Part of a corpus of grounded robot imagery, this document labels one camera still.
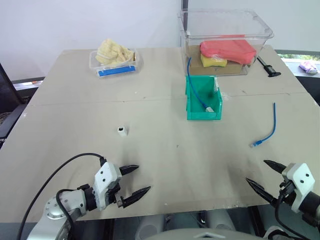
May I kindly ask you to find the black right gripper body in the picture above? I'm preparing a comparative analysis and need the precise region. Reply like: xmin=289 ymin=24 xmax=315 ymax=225
xmin=275 ymin=180 xmax=299 ymax=207

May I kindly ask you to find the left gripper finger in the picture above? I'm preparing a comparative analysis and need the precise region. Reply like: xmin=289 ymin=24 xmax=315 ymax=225
xmin=118 ymin=164 xmax=140 ymax=177
xmin=115 ymin=185 xmax=152 ymax=209

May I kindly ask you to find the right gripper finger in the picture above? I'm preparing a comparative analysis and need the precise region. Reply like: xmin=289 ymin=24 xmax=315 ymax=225
xmin=245 ymin=177 xmax=279 ymax=208
xmin=263 ymin=159 xmax=288 ymax=174

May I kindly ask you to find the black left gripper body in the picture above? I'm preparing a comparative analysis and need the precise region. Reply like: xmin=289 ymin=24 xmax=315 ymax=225
xmin=104 ymin=184 xmax=123 ymax=208

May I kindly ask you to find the grey rounded shape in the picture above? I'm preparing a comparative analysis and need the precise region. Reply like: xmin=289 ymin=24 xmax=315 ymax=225
xmin=206 ymin=211 xmax=236 ymax=231
xmin=139 ymin=214 xmax=165 ymax=235

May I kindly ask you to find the green plastic bin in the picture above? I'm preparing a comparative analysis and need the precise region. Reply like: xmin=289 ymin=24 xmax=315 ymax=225
xmin=184 ymin=75 xmax=224 ymax=122

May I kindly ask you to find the black caliper tool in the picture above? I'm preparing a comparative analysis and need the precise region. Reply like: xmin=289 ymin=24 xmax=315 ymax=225
xmin=257 ymin=55 xmax=282 ymax=78

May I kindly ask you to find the blue flat strip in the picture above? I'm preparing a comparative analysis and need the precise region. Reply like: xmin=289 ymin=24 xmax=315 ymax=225
xmin=97 ymin=65 xmax=137 ymax=77

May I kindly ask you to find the pink and white packet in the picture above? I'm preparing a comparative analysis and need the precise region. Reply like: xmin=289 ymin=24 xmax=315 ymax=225
xmin=298 ymin=60 xmax=319 ymax=74

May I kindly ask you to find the small clear plastic container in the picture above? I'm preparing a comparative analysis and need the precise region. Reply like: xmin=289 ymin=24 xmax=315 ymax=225
xmin=88 ymin=47 xmax=145 ymax=80

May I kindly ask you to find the yellow crumpled cloth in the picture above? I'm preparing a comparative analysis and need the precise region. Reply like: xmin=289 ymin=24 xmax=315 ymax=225
xmin=95 ymin=38 xmax=137 ymax=67

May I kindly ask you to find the yellow sponge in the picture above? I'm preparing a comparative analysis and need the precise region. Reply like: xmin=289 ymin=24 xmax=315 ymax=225
xmin=200 ymin=53 xmax=229 ymax=69

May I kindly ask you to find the red sponge cloth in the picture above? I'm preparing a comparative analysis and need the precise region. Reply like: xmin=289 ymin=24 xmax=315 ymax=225
xmin=199 ymin=39 xmax=258 ymax=66

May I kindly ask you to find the large clear plastic box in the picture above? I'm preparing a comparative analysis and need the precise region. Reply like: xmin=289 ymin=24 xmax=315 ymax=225
xmin=177 ymin=8 xmax=275 ymax=77

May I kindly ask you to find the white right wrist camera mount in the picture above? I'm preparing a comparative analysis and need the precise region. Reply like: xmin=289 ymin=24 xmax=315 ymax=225
xmin=281 ymin=162 xmax=316 ymax=214

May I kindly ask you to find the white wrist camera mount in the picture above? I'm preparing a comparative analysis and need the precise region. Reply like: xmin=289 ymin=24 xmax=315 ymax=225
xmin=93 ymin=161 xmax=123 ymax=211
xmin=281 ymin=162 xmax=316 ymax=214

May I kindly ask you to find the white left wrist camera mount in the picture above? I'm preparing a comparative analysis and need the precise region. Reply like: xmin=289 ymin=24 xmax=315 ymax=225
xmin=93 ymin=161 xmax=123 ymax=211

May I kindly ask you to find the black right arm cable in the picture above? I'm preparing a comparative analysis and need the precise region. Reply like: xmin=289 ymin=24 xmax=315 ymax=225
xmin=274 ymin=181 xmax=313 ymax=240

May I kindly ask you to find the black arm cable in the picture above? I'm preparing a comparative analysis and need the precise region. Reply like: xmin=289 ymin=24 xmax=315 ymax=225
xmin=16 ymin=152 xmax=107 ymax=240
xmin=274 ymin=181 xmax=313 ymax=240

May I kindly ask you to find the blue cable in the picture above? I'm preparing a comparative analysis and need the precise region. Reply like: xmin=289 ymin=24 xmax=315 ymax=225
xmin=249 ymin=102 xmax=277 ymax=149
xmin=186 ymin=56 xmax=215 ymax=113

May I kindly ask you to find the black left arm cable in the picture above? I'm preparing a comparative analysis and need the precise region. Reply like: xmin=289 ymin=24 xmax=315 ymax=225
xmin=16 ymin=152 xmax=107 ymax=240

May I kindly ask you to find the silver metal rail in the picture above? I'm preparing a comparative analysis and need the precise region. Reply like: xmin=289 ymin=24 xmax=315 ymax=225
xmin=11 ymin=76 xmax=46 ymax=91

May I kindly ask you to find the black vertical post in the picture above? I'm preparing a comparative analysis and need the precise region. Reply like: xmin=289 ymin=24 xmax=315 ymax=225
xmin=180 ymin=0 xmax=190 ymax=49

